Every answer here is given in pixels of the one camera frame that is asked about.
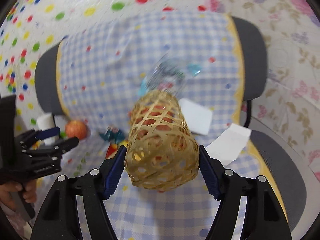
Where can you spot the teal candy wrapper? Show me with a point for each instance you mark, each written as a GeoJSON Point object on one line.
{"type": "Point", "coordinates": [113, 135]}

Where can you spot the white foam block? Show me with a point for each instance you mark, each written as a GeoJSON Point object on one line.
{"type": "Point", "coordinates": [197, 117]}

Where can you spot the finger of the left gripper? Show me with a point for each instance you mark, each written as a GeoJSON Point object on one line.
{"type": "Point", "coordinates": [49, 133]}
{"type": "Point", "coordinates": [65, 145]}

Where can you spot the white paper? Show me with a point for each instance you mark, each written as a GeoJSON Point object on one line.
{"type": "Point", "coordinates": [228, 146]}

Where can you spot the clear crushed plastic bottle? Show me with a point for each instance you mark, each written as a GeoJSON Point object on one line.
{"type": "Point", "coordinates": [170, 74]}

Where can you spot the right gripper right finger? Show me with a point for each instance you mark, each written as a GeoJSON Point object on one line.
{"type": "Point", "coordinates": [264, 216]}

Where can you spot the red apple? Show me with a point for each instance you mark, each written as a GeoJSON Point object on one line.
{"type": "Point", "coordinates": [76, 128]}

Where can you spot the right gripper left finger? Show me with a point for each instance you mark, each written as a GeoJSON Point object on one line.
{"type": "Point", "coordinates": [58, 216]}

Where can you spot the blue checkered chair cloth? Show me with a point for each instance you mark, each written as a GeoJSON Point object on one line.
{"type": "Point", "coordinates": [206, 62]}

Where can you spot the woven bamboo basket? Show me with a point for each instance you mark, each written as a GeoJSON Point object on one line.
{"type": "Point", "coordinates": [165, 163]}

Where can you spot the grey office chair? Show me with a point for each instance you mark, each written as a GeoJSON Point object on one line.
{"type": "Point", "coordinates": [284, 171]}

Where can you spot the white tissue roll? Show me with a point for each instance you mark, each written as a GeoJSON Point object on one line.
{"type": "Point", "coordinates": [45, 122]}

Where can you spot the person left hand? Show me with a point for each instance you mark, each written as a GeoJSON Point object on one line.
{"type": "Point", "coordinates": [29, 194]}

